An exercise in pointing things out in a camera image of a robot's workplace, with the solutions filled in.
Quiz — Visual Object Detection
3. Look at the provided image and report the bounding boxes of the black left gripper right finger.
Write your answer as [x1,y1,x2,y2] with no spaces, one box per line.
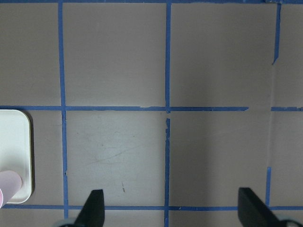
[238,187,281,227]

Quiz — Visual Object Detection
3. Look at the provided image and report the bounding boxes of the pink plastic cup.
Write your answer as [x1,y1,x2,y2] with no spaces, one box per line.
[0,170,22,208]

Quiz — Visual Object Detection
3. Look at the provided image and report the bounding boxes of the white plastic tray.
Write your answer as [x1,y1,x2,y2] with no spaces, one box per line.
[0,109,33,205]

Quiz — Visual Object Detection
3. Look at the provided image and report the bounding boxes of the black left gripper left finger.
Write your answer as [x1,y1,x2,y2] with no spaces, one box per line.
[74,189,105,227]

